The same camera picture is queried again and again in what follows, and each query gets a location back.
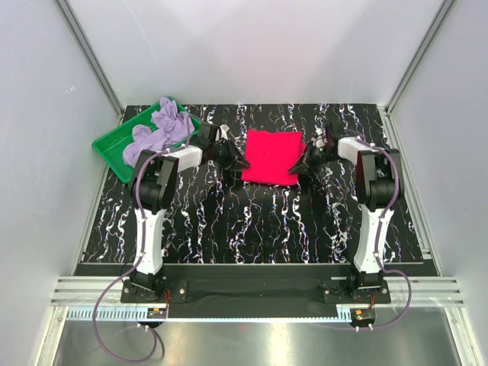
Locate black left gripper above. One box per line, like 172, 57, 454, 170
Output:
209, 138, 249, 171

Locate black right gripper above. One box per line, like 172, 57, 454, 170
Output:
288, 141, 338, 175

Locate red t shirt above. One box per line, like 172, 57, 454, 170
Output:
241, 130, 305, 186

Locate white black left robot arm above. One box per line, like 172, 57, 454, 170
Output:
126, 122, 250, 302

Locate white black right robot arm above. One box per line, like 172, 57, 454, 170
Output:
288, 122, 403, 303

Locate lavender t shirt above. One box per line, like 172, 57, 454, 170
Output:
122, 97, 195, 168

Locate green plastic bin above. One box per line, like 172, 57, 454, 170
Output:
91, 99, 203, 186

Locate right orange connector box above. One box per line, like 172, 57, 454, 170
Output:
350, 307, 376, 332

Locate left small circuit board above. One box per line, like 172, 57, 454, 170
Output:
146, 307, 168, 319

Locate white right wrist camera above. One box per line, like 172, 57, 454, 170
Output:
311, 128, 325, 149

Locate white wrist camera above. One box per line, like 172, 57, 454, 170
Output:
311, 128, 325, 149
216, 124, 230, 142

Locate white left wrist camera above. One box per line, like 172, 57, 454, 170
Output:
216, 124, 230, 142

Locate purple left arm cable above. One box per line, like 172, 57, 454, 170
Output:
91, 110, 194, 362

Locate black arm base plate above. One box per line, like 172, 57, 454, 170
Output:
121, 264, 391, 321

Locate aluminium frame profile left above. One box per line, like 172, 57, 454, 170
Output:
54, 0, 125, 117

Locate aluminium frame profile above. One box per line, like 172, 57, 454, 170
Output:
384, 0, 457, 116
54, 0, 125, 117

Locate grey slotted cable duct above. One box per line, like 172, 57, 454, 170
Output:
67, 305, 351, 323

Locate aluminium frame profile right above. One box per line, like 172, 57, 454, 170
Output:
384, 0, 457, 116

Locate aluminium front rail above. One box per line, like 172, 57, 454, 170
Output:
52, 277, 464, 307

